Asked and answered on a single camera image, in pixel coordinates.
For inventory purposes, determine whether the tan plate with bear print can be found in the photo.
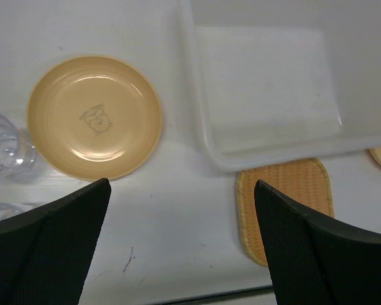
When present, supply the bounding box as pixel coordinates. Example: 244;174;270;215
27;56;163;181

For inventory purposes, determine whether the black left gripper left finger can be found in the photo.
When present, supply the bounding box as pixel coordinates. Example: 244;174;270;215
0;178;111;304

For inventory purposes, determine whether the clear plastic cup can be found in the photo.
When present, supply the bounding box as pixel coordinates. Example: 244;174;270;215
0;203;36;221
0;114;37;177

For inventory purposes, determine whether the translucent white plastic bin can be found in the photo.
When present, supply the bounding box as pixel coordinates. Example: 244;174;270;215
178;1;381;172

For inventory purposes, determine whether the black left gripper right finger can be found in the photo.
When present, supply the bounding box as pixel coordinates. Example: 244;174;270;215
254;180;381;304

